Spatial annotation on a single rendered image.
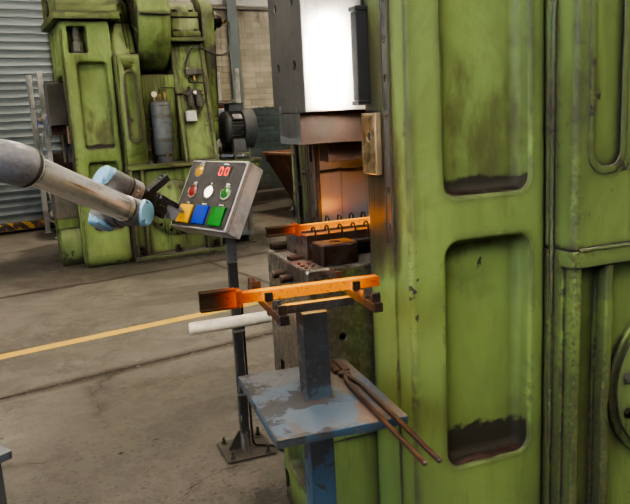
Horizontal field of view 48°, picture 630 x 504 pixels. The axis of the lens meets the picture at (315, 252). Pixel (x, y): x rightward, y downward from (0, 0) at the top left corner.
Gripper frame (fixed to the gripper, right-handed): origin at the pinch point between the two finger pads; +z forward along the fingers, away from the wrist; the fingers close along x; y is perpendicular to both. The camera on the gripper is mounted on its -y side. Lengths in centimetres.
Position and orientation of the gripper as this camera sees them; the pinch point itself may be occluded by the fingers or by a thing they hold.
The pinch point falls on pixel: (181, 209)
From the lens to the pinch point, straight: 277.1
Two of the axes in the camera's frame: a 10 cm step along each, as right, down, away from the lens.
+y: -3.0, 9.4, -1.8
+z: 6.2, 3.4, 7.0
